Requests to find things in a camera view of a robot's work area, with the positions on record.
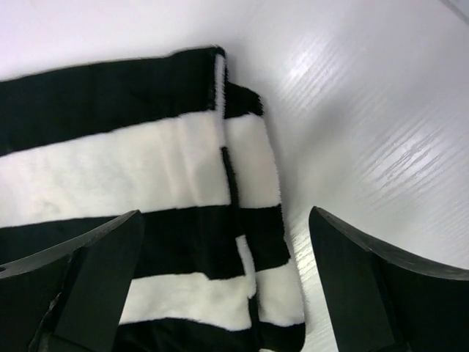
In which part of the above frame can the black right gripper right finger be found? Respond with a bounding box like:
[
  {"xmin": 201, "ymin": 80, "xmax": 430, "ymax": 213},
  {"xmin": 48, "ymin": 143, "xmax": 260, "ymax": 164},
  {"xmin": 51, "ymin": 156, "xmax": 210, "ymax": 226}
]
[{"xmin": 309, "ymin": 207, "xmax": 468, "ymax": 352}]

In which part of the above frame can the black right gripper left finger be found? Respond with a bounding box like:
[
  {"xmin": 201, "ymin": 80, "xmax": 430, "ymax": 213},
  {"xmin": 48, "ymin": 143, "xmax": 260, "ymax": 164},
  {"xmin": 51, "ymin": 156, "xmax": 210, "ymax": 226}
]
[{"xmin": 1, "ymin": 210, "xmax": 144, "ymax": 351}]

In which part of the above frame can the black white striped sweater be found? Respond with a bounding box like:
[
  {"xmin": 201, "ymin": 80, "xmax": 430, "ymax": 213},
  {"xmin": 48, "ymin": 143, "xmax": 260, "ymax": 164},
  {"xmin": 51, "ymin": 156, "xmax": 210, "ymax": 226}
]
[{"xmin": 1, "ymin": 46, "xmax": 306, "ymax": 351}]

